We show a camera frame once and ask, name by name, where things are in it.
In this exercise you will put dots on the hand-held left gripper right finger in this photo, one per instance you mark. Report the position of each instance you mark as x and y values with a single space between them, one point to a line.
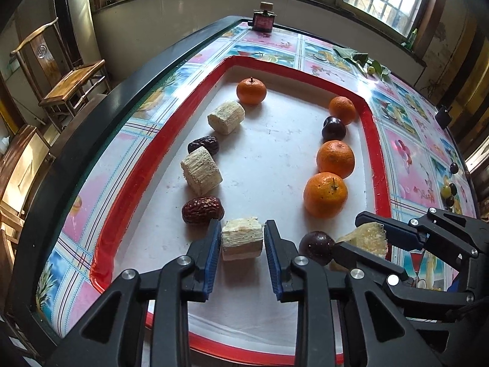
273 263

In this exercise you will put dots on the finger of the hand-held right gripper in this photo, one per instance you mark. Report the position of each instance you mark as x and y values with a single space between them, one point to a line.
401 235
359 260

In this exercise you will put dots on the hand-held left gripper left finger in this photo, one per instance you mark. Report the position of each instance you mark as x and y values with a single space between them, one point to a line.
212 263

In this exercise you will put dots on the yellow loofah piece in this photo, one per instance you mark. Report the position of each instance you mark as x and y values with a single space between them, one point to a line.
366 237

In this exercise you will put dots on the orange mandarin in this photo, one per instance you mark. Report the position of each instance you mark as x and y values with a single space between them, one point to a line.
325 195
342 109
251 91
335 158

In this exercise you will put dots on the red rimmed white tray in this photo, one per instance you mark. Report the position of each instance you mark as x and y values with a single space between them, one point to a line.
267 153

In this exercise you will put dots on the dark red date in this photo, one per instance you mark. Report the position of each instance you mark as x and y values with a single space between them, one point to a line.
202 209
203 146

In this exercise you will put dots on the dark purple plum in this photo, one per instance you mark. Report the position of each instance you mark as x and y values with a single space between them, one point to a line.
316 247
333 128

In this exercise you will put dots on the dark purple grape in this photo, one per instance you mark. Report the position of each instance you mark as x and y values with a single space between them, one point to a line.
453 188
454 168
450 200

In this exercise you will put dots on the green grape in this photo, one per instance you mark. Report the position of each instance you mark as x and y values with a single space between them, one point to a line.
445 190

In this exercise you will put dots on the black box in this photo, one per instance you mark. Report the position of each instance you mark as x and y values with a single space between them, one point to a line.
443 116

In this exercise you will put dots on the loofah sponge piece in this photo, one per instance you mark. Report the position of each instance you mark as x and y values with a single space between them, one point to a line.
226 117

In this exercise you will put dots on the printed plastic tablecloth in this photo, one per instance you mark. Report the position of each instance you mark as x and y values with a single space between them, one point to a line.
126 137

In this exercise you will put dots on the green leafy twig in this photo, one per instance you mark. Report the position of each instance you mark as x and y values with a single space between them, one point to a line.
361 61

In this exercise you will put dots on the black rimmed table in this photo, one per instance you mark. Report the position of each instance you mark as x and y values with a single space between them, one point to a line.
57 168

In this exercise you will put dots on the green plastic bottle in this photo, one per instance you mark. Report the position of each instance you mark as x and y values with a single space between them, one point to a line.
413 38

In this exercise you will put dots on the light wooden chair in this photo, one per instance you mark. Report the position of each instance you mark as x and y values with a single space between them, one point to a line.
9 218

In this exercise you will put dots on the wooden cabinet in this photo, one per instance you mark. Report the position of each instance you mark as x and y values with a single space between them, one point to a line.
23 168

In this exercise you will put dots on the wooden armchair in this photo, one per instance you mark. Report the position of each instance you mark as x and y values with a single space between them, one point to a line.
61 84

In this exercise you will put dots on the small dark red bottle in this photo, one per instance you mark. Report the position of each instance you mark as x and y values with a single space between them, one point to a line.
263 20

